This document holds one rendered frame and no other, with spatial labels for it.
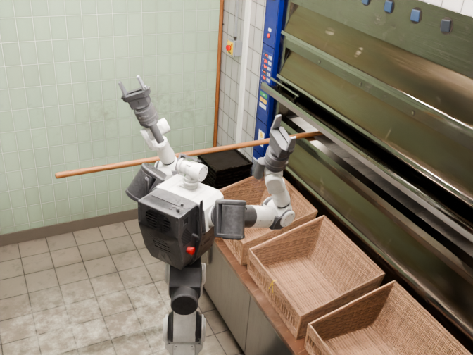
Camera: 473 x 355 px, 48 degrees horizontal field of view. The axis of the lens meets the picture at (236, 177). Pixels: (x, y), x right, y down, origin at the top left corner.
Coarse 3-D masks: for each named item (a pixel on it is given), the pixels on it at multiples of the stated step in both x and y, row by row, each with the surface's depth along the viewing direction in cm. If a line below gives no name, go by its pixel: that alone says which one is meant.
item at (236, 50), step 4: (228, 40) 368; (232, 40) 365; (236, 40) 366; (228, 44) 369; (232, 44) 363; (236, 44) 363; (240, 44) 364; (232, 48) 364; (236, 48) 364; (240, 48) 365; (228, 52) 371; (232, 52) 365; (236, 52) 366; (240, 52) 367
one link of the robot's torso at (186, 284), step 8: (200, 256) 227; (192, 264) 222; (200, 264) 223; (176, 272) 219; (184, 272) 220; (192, 272) 220; (200, 272) 220; (176, 280) 219; (184, 280) 219; (192, 280) 219; (200, 280) 219; (176, 288) 218; (184, 288) 217; (192, 288) 219; (200, 288) 219; (176, 296) 214; (184, 296) 214; (192, 296) 215; (176, 304) 216; (184, 304) 216; (192, 304) 216; (176, 312) 218; (184, 312) 218; (192, 312) 219
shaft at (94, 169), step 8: (296, 136) 310; (304, 136) 312; (312, 136) 315; (232, 144) 294; (240, 144) 295; (248, 144) 297; (256, 144) 299; (184, 152) 282; (192, 152) 284; (200, 152) 285; (208, 152) 288; (136, 160) 272; (144, 160) 273; (152, 160) 275; (80, 168) 261; (88, 168) 262; (96, 168) 263; (104, 168) 265; (112, 168) 267; (56, 176) 256; (64, 176) 257
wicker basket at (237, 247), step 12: (264, 180) 350; (240, 192) 347; (252, 192) 351; (264, 192) 355; (252, 204) 356; (300, 204) 321; (300, 216) 320; (312, 216) 307; (252, 228) 333; (264, 228) 333; (288, 228) 304; (228, 240) 314; (240, 240) 297; (252, 240) 296; (264, 240) 300; (240, 252) 300; (240, 264) 302
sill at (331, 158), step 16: (288, 128) 328; (320, 144) 307; (336, 160) 291; (352, 176) 278; (368, 192) 268; (384, 192) 264; (400, 208) 251; (416, 224) 241; (432, 240) 233; (448, 240) 231; (448, 256) 226; (464, 256) 222
